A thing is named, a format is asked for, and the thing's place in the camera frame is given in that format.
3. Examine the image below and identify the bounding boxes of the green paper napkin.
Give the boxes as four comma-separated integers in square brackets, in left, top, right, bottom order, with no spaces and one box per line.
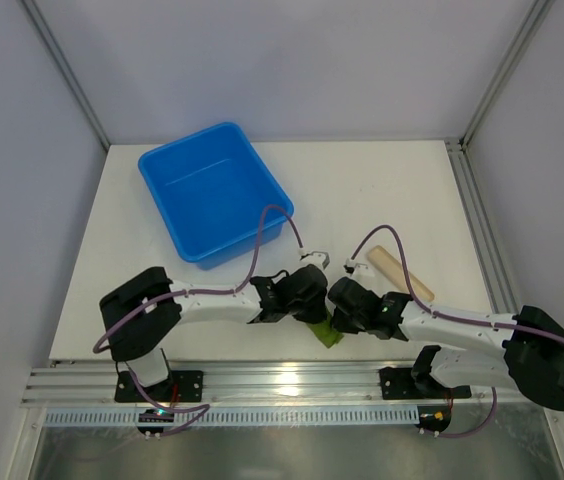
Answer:
[307,315,344,348]

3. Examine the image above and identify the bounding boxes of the beige cutlery tray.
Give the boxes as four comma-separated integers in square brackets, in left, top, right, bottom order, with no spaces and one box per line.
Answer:
[366,245,435,302]

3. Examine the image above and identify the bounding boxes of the blue plastic bin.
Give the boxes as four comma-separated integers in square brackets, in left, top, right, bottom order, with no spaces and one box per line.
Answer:
[138,122,294,270]

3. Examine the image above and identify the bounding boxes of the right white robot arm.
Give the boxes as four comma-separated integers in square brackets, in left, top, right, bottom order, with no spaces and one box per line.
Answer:
[328,277,564,411]

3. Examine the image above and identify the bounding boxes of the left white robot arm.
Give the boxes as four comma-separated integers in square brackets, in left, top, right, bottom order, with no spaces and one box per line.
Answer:
[93,264,328,395]

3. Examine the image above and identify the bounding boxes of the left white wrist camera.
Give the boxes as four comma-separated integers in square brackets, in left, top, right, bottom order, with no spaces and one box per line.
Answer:
[298,247,330,271]

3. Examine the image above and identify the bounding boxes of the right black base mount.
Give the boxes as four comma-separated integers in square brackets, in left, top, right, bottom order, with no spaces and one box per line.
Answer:
[378,367,472,401]

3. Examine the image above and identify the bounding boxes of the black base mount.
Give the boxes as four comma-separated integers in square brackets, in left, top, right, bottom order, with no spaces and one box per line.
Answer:
[378,367,472,401]
[114,370,204,404]

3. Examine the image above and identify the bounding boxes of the white slotted cable duct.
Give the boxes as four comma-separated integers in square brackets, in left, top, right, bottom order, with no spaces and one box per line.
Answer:
[43,405,420,428]

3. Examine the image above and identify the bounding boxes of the right aluminium side rail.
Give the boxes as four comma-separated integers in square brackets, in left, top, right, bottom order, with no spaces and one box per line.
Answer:
[444,138,521,313]

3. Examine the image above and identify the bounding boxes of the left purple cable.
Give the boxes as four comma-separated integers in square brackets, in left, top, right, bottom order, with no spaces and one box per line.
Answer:
[92,204,308,436]

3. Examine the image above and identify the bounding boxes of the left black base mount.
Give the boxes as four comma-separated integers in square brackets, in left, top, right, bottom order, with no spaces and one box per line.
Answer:
[114,370,204,404]

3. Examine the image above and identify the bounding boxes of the aluminium front rail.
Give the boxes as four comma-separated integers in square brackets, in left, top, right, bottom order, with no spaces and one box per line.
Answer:
[19,360,564,409]

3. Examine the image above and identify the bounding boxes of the right aluminium frame post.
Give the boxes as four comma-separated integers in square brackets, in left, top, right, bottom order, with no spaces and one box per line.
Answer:
[460,0,554,150]

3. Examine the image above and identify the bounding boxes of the aluminium frame post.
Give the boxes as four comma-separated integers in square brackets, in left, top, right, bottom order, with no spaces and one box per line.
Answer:
[460,0,554,150]
[17,0,111,152]

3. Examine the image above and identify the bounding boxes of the left aluminium frame post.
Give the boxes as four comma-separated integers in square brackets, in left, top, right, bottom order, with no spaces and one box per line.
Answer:
[17,0,111,152]

